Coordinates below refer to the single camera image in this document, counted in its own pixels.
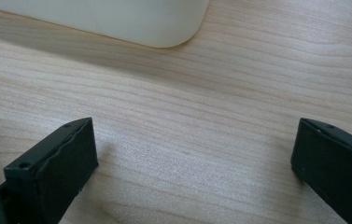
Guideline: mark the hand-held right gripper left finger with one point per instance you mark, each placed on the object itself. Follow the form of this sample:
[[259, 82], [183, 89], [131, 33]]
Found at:
[[55, 174]]

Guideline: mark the white divided storage box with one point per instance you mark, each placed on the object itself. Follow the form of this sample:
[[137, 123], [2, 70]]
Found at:
[[117, 18]]

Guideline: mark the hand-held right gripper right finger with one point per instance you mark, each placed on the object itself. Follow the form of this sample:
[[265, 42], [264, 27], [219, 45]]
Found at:
[[335, 168]]

